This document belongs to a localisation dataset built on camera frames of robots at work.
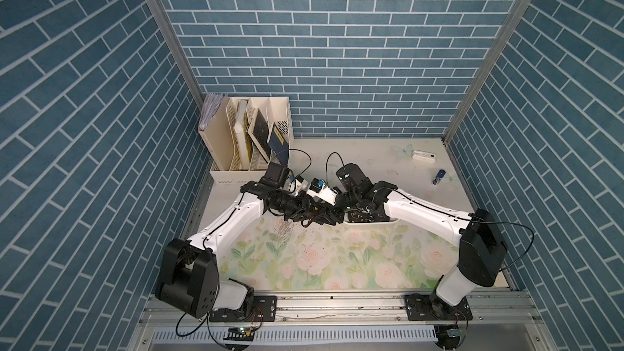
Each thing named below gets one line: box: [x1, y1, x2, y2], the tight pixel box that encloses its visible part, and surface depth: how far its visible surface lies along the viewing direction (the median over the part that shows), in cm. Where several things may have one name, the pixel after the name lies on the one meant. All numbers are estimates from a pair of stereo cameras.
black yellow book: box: [247, 108, 272, 163], surface depth 101 cm
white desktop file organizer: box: [209, 95, 295, 185], surface depth 103 cm
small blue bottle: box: [432, 169, 447, 186], surface depth 101 cm
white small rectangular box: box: [411, 150, 437, 163], surface depth 114 cm
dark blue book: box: [268, 121, 290, 168], surface depth 107 cm
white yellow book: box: [234, 99, 251, 170], surface depth 96 cm
